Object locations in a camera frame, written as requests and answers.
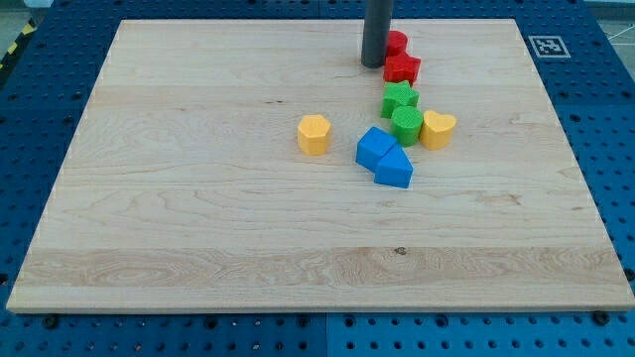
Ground green star block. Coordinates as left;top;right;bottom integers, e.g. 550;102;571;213
380;80;420;119

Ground red star block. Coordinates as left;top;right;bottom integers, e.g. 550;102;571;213
383;53;422;86

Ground yellow hexagon block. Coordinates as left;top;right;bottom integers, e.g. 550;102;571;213
297;114;331;156

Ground blue cube block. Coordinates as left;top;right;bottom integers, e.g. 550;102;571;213
355;127;397;172

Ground blue pentagon block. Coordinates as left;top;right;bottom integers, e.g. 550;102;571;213
374;144;414;188

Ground green cylinder block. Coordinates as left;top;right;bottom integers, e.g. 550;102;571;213
389;106;423;147

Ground yellow heart block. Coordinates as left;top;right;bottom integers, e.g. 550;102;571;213
420;110;457;151

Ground light wooden board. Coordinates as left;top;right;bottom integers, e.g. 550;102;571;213
7;19;634;313

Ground red cylinder block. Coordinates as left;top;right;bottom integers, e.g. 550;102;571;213
386;30;408;58

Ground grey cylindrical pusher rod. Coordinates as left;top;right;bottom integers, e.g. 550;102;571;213
360;0;394;68

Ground white fiducial marker tag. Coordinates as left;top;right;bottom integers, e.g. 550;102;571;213
528;35;571;59

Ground yellow black hazard tape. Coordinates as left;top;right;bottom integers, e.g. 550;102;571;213
1;19;37;72

